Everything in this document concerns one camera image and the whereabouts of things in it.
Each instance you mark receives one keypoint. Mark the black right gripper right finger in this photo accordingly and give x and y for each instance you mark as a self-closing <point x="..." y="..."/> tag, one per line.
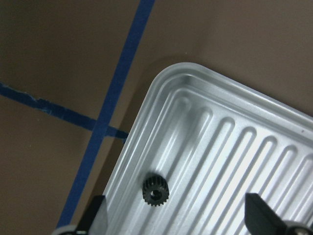
<point x="260" y="219"/>

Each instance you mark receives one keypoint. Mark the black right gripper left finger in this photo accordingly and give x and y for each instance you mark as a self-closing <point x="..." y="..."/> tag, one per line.
<point x="94" y="220"/>

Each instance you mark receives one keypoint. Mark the silver ribbed metal tray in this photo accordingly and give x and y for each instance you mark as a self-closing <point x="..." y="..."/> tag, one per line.
<point x="213" y="140"/>

